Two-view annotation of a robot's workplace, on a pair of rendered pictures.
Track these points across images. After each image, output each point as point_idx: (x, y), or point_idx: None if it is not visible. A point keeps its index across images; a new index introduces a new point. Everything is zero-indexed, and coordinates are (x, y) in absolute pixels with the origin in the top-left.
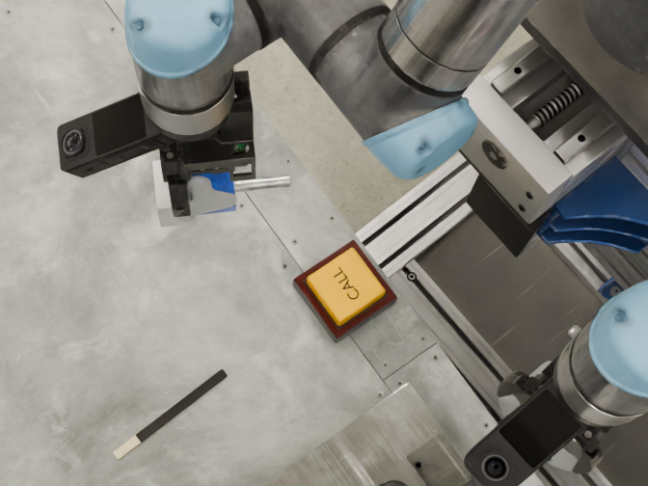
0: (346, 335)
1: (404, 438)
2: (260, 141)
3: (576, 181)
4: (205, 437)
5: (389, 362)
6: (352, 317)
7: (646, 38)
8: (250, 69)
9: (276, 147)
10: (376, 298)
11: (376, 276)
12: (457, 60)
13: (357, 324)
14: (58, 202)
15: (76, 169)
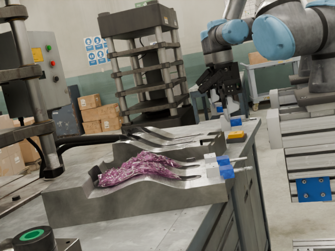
0: (229, 141)
1: (212, 131)
2: (249, 129)
3: (285, 106)
4: None
5: (232, 146)
6: (232, 138)
7: (300, 64)
8: (322, 238)
9: (251, 130)
10: (238, 134)
11: (244, 135)
12: (225, 16)
13: (232, 138)
14: None
15: (196, 81)
